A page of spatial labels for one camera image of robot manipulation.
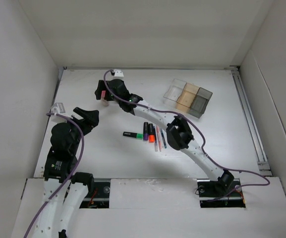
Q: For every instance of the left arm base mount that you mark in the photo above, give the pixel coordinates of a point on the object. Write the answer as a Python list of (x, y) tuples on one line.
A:
[(99, 198)]

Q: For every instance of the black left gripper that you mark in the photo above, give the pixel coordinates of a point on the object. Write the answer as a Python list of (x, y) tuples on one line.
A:
[(89, 120)]

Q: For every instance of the amber plastic bin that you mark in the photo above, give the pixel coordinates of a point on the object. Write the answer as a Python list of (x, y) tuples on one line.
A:
[(187, 97)]

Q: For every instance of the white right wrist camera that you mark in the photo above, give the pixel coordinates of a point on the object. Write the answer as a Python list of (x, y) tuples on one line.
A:
[(117, 74)]

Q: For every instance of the clear plastic bin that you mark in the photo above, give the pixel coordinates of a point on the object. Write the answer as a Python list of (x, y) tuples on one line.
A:
[(174, 91)]

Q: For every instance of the pink capped patterned tube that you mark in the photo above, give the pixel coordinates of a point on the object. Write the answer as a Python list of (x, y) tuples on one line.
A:
[(104, 102)]

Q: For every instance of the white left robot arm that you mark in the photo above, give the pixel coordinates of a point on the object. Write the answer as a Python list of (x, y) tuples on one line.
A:
[(64, 187)]

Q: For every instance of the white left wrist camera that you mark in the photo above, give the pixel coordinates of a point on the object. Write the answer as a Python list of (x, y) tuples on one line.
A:
[(57, 109)]

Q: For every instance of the grey smoked plastic bin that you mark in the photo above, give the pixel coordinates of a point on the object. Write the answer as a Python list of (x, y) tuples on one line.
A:
[(200, 102)]

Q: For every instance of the pink pen clear cap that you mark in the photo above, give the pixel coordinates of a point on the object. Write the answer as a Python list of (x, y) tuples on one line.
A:
[(159, 138)]

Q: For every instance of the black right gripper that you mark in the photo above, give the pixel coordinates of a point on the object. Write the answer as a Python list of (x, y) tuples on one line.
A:
[(102, 86)]

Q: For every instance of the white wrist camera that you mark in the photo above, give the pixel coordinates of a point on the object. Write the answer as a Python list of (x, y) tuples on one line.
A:
[(57, 109), (117, 74)]

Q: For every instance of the green highlighter marker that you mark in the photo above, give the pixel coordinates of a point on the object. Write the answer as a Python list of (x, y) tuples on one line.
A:
[(133, 135)]

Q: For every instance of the orange highlighter marker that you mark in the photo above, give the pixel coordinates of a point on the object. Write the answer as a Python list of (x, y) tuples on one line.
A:
[(151, 136)]

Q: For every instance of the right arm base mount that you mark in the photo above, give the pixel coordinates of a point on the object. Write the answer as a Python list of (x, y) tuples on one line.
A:
[(208, 190)]

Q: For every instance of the purple highlighter marker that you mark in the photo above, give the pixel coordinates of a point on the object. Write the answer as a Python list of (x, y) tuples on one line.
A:
[(145, 131)]

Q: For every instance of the teal pen clear cap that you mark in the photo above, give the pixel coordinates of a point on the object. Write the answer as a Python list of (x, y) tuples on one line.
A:
[(163, 138)]

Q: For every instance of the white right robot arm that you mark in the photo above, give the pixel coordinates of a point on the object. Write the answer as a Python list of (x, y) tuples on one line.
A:
[(178, 132)]

